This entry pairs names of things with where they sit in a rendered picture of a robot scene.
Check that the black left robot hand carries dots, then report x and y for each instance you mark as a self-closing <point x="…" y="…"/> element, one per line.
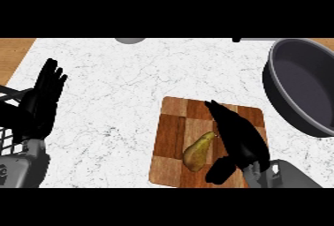
<point x="41" y="100"/>

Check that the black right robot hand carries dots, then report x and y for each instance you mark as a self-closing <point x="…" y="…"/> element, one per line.
<point x="236" y="132"/>

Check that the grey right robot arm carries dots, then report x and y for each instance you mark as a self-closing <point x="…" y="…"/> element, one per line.
<point x="278" y="175"/>

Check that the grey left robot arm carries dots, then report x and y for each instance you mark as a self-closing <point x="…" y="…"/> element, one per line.
<point x="21" y="164"/>

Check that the wooden checkered cutting board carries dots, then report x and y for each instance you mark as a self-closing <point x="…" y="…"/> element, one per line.
<point x="204" y="141"/>

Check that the yellow-green pear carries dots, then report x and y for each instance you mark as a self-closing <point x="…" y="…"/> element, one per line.
<point x="198" y="154"/>

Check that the dark grey pot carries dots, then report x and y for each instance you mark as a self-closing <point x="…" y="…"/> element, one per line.
<point x="300" y="85"/>

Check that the grey round object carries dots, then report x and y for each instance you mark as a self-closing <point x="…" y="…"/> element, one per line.
<point x="130" y="40"/>

